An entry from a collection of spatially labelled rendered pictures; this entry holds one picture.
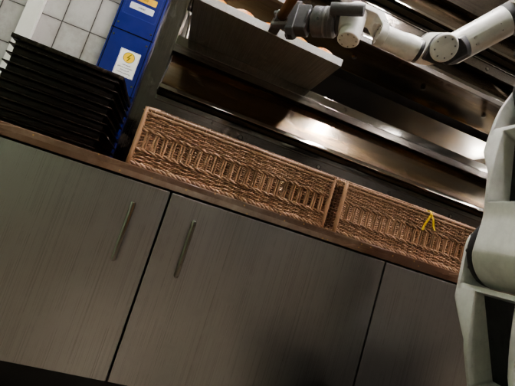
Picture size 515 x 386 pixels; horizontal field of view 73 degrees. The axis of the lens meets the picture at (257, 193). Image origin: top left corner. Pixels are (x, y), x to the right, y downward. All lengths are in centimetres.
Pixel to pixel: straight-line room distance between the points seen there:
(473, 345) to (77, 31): 155
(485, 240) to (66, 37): 147
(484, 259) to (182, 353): 68
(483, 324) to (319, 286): 36
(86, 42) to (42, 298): 99
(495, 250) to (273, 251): 47
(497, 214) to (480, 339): 25
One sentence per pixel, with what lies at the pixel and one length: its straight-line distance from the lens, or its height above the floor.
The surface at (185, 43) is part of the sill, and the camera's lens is 155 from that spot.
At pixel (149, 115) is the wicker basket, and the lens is 93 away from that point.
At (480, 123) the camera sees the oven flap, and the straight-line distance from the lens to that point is 207.
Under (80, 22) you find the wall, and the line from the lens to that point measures 160.
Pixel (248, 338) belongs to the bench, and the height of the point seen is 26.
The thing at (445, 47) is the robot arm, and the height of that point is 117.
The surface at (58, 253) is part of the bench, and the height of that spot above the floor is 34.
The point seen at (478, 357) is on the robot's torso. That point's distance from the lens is 87.
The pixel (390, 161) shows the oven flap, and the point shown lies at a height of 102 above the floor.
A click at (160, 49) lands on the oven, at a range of 153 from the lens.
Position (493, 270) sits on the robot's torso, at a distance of 81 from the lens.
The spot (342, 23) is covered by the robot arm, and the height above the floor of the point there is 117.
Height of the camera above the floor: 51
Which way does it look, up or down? 7 degrees up
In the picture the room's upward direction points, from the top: 17 degrees clockwise
